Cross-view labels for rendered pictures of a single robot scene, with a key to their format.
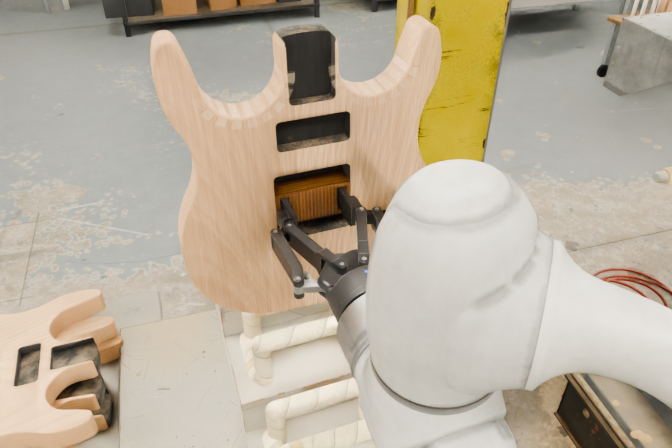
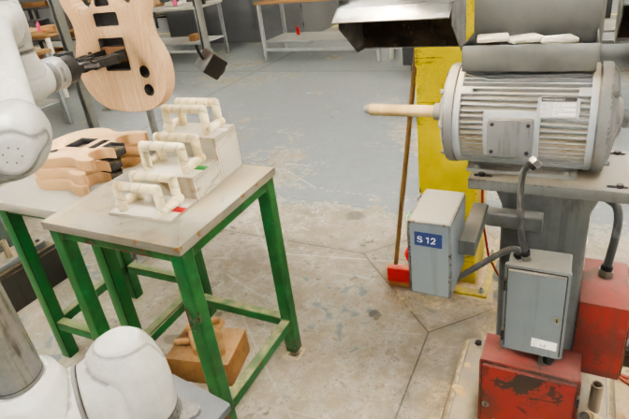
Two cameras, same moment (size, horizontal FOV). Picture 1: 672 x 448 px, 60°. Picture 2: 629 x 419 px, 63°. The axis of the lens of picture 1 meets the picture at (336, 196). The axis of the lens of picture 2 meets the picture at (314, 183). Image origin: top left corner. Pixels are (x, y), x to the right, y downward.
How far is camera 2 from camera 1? 1.52 m
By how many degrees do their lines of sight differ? 40
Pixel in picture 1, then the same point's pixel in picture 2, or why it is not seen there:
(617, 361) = not seen: outside the picture
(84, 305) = (137, 135)
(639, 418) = (472, 381)
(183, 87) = not seen: outside the picture
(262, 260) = (103, 79)
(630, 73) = (354, 35)
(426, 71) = not seen: outside the picture
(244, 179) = (88, 36)
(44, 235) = not seen: hidden behind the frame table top
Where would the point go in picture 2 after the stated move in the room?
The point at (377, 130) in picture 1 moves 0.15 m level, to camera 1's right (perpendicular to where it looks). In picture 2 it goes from (128, 22) to (155, 23)
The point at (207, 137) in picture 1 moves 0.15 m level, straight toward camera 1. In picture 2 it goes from (73, 16) to (29, 26)
